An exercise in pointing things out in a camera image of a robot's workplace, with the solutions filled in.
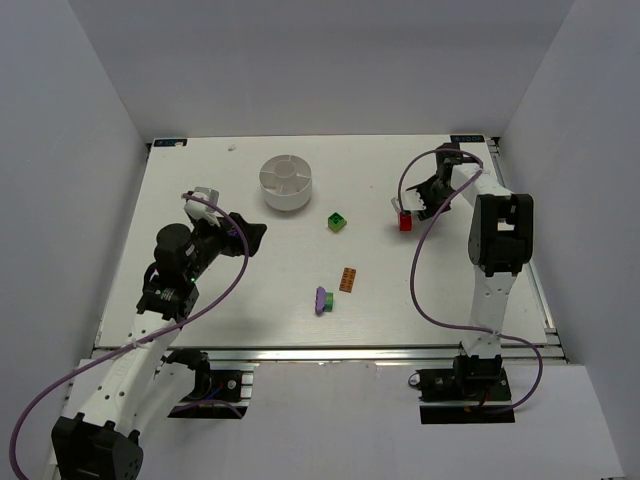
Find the red lego brick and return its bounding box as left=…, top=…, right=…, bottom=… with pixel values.
left=398, top=211, right=413, bottom=232

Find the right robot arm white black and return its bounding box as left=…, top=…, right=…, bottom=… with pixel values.
left=394, top=142, right=534, bottom=404

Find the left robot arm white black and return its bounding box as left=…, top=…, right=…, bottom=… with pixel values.
left=52, top=213, right=267, bottom=479

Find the white round divided container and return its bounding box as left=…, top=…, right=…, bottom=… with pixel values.
left=259, top=154, right=313, bottom=212

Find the green yellow stacked lego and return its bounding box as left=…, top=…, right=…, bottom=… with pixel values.
left=327, top=212, right=347, bottom=233

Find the orange flat lego plate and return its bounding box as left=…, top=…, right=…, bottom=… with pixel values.
left=339, top=267, right=356, bottom=293

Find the purple green lego piece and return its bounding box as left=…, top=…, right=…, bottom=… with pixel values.
left=314, top=286, right=334, bottom=316

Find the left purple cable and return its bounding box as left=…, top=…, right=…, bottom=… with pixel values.
left=8, top=192, right=250, bottom=479

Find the purple cable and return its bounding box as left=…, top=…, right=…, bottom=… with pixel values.
left=397, top=148, right=547, bottom=416
left=8, top=192, right=250, bottom=479

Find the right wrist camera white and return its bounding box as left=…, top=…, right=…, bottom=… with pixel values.
left=391, top=190, right=425, bottom=215

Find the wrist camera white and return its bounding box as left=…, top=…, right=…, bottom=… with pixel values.
left=184, top=187, right=219, bottom=226
left=391, top=190, right=425, bottom=215

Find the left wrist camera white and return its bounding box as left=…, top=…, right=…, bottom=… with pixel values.
left=184, top=187, right=219, bottom=226

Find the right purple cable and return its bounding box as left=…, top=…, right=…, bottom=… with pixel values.
left=397, top=148, right=547, bottom=416

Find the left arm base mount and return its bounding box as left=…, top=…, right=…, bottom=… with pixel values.
left=161, top=349, right=253, bottom=420

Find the aluminium table frame rail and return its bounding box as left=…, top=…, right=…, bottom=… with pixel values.
left=486, top=137, right=569, bottom=364

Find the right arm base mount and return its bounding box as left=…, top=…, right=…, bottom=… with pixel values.
left=407, top=368, right=515, bottom=425

